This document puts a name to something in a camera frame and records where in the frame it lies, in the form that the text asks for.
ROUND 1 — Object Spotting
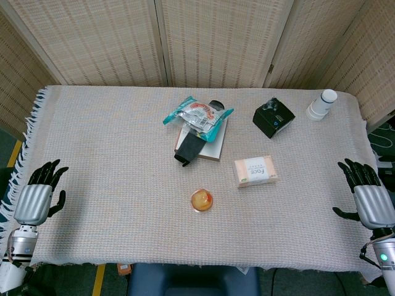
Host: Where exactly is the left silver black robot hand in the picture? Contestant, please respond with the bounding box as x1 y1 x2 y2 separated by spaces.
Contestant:
13 159 69 226

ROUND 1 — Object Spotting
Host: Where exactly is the white tissue pack Face print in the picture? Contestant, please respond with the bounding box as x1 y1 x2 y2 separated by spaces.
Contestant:
233 155 278 189

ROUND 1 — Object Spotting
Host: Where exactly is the dark blue chair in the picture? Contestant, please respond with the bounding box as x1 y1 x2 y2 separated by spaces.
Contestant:
127 263 261 296

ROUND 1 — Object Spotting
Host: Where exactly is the white hardcover book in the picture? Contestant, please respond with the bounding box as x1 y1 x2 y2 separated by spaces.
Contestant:
174 117 229 163

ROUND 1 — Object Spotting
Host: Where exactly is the white plastic bottle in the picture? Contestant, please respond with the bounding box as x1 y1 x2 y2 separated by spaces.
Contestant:
306 89 338 121

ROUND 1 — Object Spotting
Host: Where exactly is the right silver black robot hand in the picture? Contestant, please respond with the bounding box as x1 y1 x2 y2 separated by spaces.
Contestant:
332 158 395 229

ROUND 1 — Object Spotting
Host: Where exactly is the teal snack bag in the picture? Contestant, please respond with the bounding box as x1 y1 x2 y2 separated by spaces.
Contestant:
162 96 235 144

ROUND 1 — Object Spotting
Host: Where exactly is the woven fringed tablecloth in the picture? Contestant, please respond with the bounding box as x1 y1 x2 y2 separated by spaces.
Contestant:
0 84 395 281

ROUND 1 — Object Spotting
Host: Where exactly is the orange jelly cup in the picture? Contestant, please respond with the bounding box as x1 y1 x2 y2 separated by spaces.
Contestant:
191 189 214 213

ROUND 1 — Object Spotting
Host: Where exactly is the black cardboard box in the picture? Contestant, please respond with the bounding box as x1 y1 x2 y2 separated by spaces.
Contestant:
252 97 296 139

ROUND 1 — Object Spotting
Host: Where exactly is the woven folding screen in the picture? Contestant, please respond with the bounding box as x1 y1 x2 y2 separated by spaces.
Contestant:
0 0 395 139

